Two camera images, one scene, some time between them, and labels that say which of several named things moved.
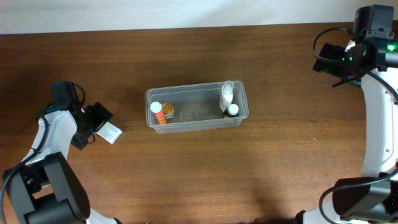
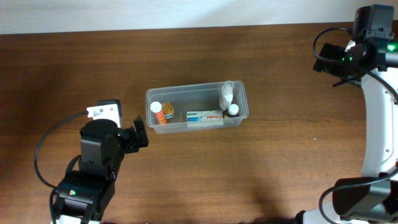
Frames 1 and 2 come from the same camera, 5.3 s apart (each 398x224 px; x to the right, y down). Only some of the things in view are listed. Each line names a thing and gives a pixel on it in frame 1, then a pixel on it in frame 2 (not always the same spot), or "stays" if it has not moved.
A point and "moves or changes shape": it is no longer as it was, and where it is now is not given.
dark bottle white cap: [232, 111] stays
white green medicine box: [109, 132] moves or changes shape
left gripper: [86, 128] → [134, 139]
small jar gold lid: [168, 109] stays
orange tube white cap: [156, 107] stays
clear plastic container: [197, 107] stays
